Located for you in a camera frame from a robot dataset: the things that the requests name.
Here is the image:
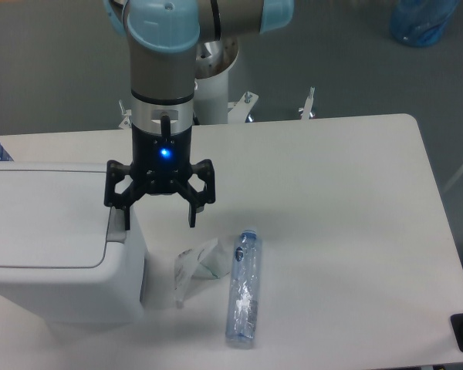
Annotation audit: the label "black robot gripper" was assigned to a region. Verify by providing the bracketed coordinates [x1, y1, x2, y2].
[102, 123, 217, 231]

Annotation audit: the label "white trash can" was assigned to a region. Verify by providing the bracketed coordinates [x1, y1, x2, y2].
[0, 162, 147, 325]

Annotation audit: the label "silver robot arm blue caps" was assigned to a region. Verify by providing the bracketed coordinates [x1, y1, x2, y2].
[104, 1, 294, 228]

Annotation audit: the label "crumpled white plastic wrapper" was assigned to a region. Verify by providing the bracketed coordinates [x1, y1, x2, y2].
[174, 237, 232, 308]

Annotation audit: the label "clear plastic water bottle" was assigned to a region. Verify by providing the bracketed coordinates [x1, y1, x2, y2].
[225, 228, 262, 349]

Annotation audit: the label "blue water jug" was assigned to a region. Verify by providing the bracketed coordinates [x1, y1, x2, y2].
[389, 0, 460, 47]

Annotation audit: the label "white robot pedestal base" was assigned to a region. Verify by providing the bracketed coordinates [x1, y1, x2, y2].
[117, 36, 317, 130]

